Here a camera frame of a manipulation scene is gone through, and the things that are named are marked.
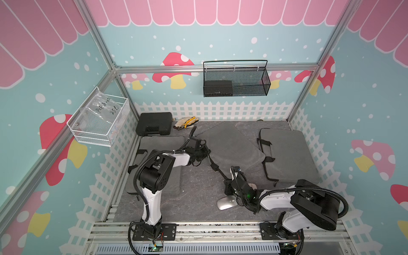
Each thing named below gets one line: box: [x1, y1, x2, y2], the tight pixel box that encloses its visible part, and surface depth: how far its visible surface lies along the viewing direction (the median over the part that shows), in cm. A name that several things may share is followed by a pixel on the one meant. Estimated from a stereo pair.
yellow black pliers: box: [183, 116, 199, 129], surface depth 122 cm
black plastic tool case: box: [135, 112, 173, 137], surface depth 114 cm
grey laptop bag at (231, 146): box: [196, 122, 267, 180], surface depth 103 cm
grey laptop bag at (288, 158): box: [257, 128, 320, 187], surface depth 99 cm
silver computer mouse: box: [216, 196, 238, 211], surface depth 85 cm
